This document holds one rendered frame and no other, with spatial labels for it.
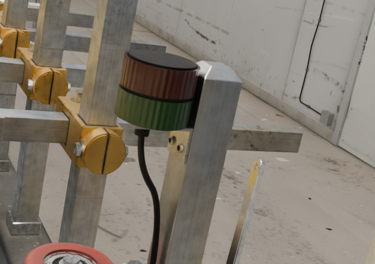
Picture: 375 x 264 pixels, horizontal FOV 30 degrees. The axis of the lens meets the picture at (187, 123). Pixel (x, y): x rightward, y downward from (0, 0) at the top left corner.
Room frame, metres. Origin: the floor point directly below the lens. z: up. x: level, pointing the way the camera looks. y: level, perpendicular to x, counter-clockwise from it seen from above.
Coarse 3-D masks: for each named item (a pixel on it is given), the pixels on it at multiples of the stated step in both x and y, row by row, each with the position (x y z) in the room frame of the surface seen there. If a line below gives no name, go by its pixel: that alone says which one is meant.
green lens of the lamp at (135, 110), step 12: (120, 84) 0.53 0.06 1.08; (120, 96) 0.52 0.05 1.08; (132, 96) 0.51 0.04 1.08; (120, 108) 0.52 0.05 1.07; (132, 108) 0.51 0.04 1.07; (144, 108) 0.50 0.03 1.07; (156, 108) 0.50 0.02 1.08; (168, 108) 0.51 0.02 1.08; (180, 108) 0.51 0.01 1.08; (132, 120) 0.51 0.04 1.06; (144, 120) 0.50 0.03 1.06; (156, 120) 0.50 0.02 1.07; (168, 120) 0.51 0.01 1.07; (180, 120) 0.51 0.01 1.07
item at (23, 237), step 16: (0, 160) 1.20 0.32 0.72; (0, 176) 1.18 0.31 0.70; (0, 192) 1.11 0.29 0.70; (0, 208) 1.05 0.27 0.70; (0, 224) 1.00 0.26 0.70; (16, 224) 0.97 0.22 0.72; (32, 224) 0.98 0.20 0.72; (0, 240) 0.96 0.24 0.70; (16, 240) 0.96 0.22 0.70; (32, 240) 0.97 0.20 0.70; (48, 240) 0.98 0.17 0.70; (0, 256) 0.94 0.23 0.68; (16, 256) 0.91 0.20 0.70
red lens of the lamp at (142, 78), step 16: (128, 64) 0.51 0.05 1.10; (144, 64) 0.51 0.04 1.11; (128, 80) 0.51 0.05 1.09; (144, 80) 0.50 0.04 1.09; (160, 80) 0.50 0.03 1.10; (176, 80) 0.51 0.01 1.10; (192, 80) 0.52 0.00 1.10; (160, 96) 0.50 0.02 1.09; (176, 96) 0.51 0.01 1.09; (192, 96) 0.52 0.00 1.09
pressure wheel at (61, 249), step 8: (40, 248) 0.57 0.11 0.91; (48, 248) 0.57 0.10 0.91; (56, 248) 0.57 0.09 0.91; (64, 248) 0.58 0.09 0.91; (72, 248) 0.58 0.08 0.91; (80, 248) 0.58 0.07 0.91; (88, 248) 0.59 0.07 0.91; (32, 256) 0.55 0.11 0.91; (40, 256) 0.55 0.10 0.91; (48, 256) 0.56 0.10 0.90; (56, 256) 0.56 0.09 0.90; (64, 256) 0.57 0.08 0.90; (72, 256) 0.56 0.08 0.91; (80, 256) 0.57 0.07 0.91; (88, 256) 0.57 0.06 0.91; (96, 256) 0.57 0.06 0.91; (104, 256) 0.58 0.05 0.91
